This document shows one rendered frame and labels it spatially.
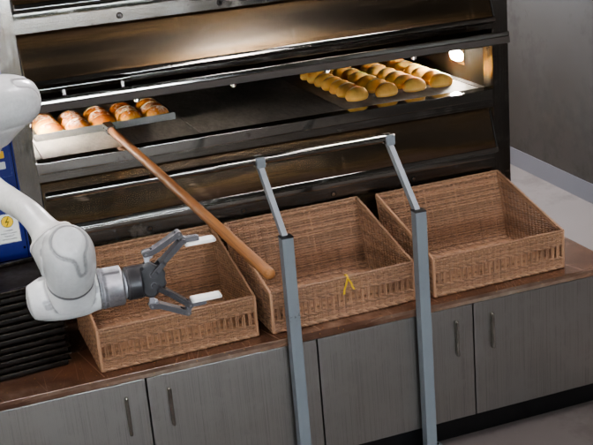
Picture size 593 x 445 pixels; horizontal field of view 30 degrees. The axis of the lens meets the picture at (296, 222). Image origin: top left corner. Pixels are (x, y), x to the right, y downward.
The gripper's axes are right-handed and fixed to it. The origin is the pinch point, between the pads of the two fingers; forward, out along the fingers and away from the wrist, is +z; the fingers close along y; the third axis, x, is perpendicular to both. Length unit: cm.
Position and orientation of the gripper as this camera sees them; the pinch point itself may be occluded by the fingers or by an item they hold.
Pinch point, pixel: (212, 267)
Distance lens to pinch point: 251.7
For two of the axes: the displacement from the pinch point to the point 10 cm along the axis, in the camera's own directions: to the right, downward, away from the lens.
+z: 9.4, -1.8, 2.8
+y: 0.8, 9.4, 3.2
